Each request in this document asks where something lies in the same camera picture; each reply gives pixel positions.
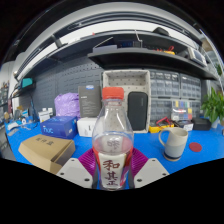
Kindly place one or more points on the white perforated tray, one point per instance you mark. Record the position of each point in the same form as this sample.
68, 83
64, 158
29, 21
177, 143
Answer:
125, 80

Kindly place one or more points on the yellow multimeter with leads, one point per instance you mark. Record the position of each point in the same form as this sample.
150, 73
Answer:
155, 128

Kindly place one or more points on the dark grey flat box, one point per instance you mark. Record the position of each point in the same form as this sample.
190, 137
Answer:
89, 101

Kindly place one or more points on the purple plastic bag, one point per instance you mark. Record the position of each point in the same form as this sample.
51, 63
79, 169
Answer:
66, 105

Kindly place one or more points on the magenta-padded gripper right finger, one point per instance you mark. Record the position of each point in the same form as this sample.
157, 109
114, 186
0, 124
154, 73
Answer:
151, 171

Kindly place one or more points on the plain black box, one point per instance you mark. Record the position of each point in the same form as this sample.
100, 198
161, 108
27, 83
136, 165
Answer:
201, 124

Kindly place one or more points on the blue printed carton box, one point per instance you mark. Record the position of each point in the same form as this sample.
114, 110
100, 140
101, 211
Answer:
58, 127

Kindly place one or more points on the grey small-parts drawer cabinet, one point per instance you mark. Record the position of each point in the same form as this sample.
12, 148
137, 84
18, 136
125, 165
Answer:
160, 108
196, 107
190, 86
165, 83

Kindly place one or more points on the small white printed carton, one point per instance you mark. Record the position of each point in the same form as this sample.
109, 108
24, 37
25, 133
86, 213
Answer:
45, 115

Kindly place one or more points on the black zip case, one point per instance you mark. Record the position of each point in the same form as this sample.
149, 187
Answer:
137, 111

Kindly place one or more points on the white metal shelf rack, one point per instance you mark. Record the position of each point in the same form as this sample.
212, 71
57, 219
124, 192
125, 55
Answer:
211, 50

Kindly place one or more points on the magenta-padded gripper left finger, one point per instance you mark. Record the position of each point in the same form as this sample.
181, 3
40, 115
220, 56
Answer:
73, 171

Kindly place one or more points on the black box with white label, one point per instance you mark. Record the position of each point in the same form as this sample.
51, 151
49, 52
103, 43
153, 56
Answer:
186, 126

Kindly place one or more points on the black wall shelf unit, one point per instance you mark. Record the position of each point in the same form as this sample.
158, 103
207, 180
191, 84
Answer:
133, 56

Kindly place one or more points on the brown cardboard box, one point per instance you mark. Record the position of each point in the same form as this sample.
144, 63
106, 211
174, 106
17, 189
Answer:
45, 150

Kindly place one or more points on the green potted plant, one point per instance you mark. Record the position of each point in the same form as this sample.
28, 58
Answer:
213, 106

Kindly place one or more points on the grey and white ceramic mug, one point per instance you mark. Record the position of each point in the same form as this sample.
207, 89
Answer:
176, 143

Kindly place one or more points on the flat round red coaster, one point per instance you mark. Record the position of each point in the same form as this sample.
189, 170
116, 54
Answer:
195, 147

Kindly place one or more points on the white carton box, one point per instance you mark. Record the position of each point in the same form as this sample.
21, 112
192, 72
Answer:
86, 127

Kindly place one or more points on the clear red-capped drink bottle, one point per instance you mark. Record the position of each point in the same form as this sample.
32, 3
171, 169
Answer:
112, 143

